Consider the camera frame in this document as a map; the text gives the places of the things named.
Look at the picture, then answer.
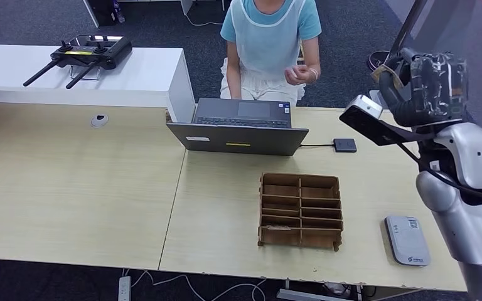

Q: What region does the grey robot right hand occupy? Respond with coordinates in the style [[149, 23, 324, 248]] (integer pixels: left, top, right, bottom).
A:
[[378, 46, 469, 129]]

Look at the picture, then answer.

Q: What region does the person's left hand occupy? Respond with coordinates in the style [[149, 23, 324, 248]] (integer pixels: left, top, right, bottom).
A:
[[284, 64, 319, 87]]

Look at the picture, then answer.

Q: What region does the wooden room key card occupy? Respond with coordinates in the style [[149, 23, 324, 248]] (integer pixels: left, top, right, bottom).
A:
[[370, 63, 405, 92]]

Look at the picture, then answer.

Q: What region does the person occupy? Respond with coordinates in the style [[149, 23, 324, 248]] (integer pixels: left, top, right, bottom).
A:
[[220, 0, 323, 107]]

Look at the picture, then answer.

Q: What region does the wooden divided key box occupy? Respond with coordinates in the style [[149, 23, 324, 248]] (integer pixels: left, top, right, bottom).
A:
[[257, 172, 345, 253]]

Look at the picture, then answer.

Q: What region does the grey card reader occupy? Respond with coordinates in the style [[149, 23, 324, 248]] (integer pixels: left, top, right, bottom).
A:
[[384, 215, 431, 267]]

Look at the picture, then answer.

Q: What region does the grey kiosk stand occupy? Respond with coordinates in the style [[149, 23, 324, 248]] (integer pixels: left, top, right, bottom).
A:
[[368, 0, 482, 111]]

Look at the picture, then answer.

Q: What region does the small black USB box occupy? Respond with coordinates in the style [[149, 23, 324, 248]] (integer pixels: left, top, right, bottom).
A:
[[333, 138, 357, 154]]

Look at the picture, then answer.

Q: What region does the grey laptop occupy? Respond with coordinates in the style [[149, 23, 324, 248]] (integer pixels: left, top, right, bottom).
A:
[[166, 97, 309, 157]]

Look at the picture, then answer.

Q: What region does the white counter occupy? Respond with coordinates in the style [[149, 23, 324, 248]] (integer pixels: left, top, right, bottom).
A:
[[0, 43, 196, 124]]

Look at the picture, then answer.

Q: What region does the black remote controller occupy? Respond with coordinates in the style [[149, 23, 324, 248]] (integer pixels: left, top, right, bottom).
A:
[[23, 34, 134, 89]]

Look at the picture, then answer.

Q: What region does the black computer tower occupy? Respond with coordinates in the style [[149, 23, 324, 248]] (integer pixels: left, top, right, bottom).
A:
[[83, 0, 119, 28]]

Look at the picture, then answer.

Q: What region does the grey metal table foot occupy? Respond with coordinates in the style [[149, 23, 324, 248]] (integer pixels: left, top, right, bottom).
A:
[[276, 288, 350, 301]]

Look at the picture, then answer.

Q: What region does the white power strip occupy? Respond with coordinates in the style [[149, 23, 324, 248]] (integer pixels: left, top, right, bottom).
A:
[[117, 275, 132, 301]]

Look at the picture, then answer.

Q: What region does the metal stanchion post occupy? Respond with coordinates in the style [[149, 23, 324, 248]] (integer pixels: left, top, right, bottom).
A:
[[367, 0, 429, 71]]

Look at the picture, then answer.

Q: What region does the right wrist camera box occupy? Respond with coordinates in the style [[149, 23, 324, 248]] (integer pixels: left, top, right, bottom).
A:
[[339, 94, 435, 147]]

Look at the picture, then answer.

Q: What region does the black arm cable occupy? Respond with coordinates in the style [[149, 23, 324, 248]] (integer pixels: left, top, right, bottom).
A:
[[397, 141, 482, 206]]

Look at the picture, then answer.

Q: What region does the white cable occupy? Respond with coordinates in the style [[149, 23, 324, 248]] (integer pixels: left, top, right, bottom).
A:
[[185, 13, 222, 28], [122, 268, 267, 301]]

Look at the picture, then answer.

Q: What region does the white cable grommet cap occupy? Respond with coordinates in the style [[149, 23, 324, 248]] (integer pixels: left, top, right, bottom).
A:
[[90, 113, 110, 129]]

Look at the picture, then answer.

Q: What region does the wire controller stand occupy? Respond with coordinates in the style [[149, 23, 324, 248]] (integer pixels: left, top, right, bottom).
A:
[[69, 64, 101, 81]]

